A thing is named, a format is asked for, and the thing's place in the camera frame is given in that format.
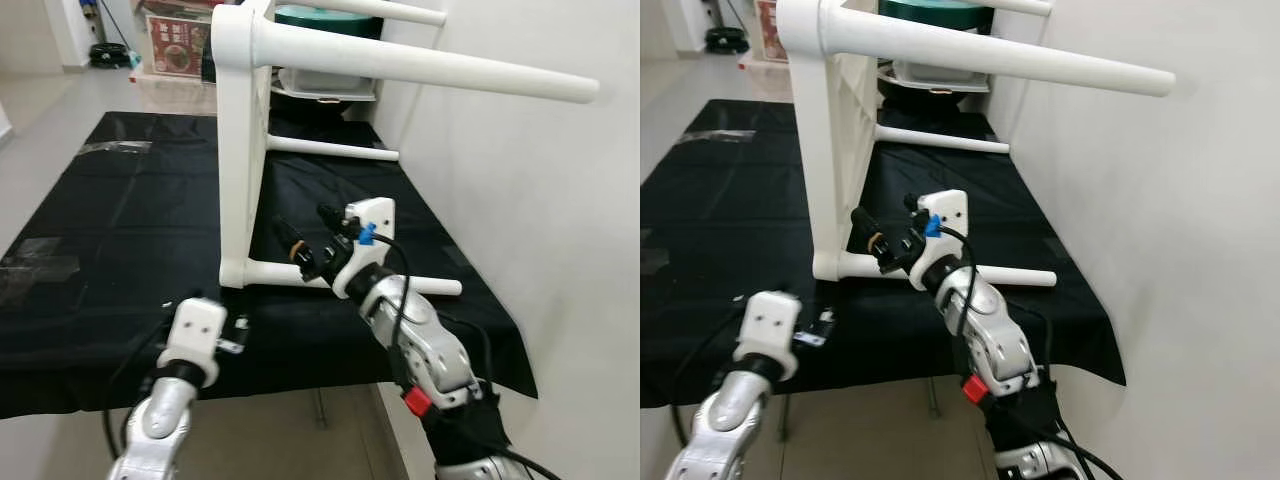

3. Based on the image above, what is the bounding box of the clear plastic storage container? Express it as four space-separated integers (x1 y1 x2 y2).
888 58 992 94
273 66 380 102

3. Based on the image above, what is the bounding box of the black tablecloth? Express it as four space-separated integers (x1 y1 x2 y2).
0 110 539 421
640 100 1127 409

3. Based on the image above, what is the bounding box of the clear tape strip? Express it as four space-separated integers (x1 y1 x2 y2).
674 129 757 147
79 139 152 157

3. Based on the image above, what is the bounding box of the green lidded pot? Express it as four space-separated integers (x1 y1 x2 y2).
880 0 987 30
273 4 347 41

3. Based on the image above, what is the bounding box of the red printed carton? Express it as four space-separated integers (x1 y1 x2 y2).
145 15 214 80
755 0 787 63

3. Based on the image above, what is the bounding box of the orange lidded storage box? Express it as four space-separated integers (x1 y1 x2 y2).
138 0 217 81

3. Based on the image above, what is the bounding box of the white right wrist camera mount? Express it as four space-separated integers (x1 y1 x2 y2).
910 190 970 292
332 197 398 300

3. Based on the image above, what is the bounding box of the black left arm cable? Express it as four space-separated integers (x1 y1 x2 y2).
668 320 747 448
103 318 172 453

